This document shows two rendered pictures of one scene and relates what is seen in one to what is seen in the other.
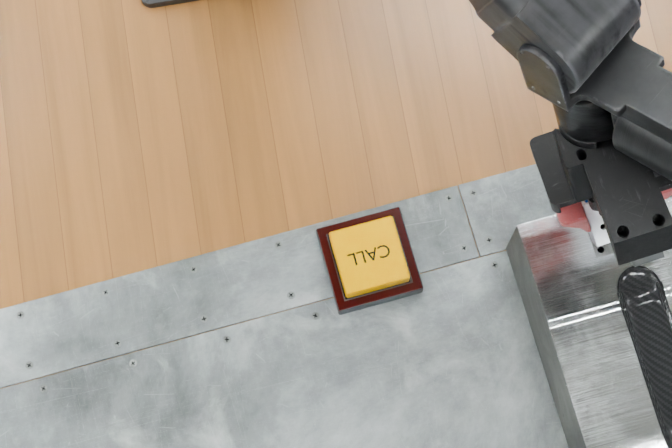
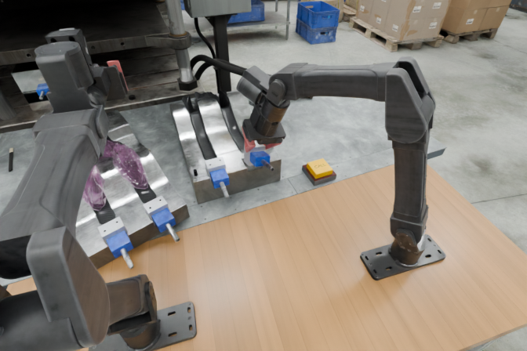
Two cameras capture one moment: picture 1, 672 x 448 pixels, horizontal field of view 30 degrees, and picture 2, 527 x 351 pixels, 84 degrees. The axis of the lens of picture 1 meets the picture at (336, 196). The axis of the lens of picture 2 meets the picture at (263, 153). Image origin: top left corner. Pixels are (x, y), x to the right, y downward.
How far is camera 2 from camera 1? 1.05 m
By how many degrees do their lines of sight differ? 65
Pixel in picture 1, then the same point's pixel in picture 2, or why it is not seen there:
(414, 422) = (296, 147)
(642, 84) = (265, 78)
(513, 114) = (283, 214)
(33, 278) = not seen: hidden behind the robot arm
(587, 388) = not seen: hidden behind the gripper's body
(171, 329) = (365, 157)
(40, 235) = not seen: hidden behind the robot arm
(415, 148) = (313, 202)
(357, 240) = (324, 168)
